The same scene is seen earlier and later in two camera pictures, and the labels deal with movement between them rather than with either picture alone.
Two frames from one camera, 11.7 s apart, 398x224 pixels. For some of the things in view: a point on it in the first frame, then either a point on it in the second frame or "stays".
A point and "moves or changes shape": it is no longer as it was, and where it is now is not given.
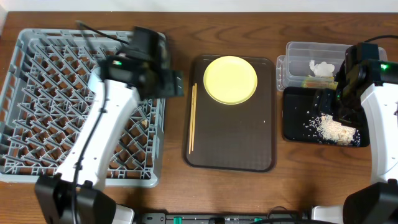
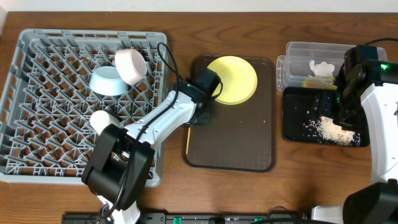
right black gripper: (323, 104) stays
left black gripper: (173, 83) -> (201, 117)
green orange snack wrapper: (320, 83) stays
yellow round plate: (230, 79) stays
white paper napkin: (321, 70) stays
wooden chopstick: (193, 94) moves or changes shape
